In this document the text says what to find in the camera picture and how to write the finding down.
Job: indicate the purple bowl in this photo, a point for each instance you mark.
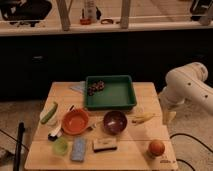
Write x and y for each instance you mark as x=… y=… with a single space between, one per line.
x=114 y=122

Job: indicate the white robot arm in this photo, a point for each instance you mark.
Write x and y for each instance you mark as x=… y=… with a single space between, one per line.
x=185 y=83

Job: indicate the orange fruit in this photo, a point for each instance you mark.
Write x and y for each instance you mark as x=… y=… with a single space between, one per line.
x=156 y=147

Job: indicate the red bowl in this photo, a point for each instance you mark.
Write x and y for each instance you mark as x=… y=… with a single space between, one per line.
x=75 y=122

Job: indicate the dark grapes bunch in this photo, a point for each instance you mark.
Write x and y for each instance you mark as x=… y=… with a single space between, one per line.
x=95 y=87

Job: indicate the white bottle on shelf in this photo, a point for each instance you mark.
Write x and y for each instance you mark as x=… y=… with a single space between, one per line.
x=90 y=10

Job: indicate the wooden table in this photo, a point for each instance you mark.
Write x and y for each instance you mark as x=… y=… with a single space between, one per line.
x=143 y=146

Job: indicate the green cucumber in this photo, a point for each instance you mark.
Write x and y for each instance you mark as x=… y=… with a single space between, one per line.
x=47 y=114

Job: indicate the brown eraser block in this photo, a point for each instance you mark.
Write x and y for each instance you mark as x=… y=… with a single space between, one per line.
x=103 y=144

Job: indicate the white dish brush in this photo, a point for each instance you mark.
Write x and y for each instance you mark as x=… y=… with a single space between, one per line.
x=55 y=123

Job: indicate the blue sponge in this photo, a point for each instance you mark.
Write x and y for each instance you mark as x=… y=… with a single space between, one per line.
x=78 y=149

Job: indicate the green plastic tray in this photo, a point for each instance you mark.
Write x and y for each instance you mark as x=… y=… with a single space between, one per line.
x=118 y=93

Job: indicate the clear plastic bag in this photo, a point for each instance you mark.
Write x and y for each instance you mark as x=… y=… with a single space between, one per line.
x=78 y=87

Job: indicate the black pole stand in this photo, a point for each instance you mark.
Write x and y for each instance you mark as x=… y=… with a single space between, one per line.
x=17 y=157

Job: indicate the yellow banana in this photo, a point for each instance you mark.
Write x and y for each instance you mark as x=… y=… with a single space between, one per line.
x=143 y=118

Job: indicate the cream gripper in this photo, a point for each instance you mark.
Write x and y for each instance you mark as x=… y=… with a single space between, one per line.
x=168 y=115

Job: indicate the black office chair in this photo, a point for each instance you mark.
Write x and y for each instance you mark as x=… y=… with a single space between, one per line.
x=30 y=12

